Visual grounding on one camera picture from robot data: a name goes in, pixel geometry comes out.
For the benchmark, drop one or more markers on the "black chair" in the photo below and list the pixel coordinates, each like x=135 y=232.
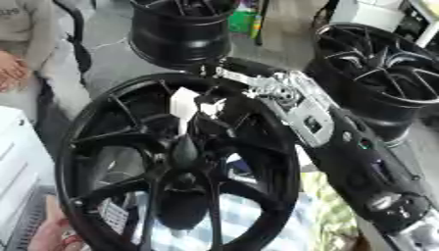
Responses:
x=80 y=55

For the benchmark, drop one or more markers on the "white cabinet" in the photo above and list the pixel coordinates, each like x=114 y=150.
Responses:
x=17 y=170

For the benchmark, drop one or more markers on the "black wheel with silver-edged spokes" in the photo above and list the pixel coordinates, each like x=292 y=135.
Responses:
x=388 y=98

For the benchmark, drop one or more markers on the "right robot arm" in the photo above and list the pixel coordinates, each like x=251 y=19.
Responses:
x=366 y=170

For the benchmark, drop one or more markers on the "white equipment box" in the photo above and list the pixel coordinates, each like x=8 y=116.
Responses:
x=366 y=13

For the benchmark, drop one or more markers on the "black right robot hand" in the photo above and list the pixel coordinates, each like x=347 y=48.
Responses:
x=228 y=125

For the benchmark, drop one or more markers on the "green container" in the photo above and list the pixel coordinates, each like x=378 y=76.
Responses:
x=241 y=21

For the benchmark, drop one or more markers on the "large black spoked wheel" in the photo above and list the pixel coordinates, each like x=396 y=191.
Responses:
x=183 y=202

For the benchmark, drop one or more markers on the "person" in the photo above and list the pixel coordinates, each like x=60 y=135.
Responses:
x=28 y=29

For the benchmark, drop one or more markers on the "black wheel rim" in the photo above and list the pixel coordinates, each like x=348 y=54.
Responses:
x=177 y=36

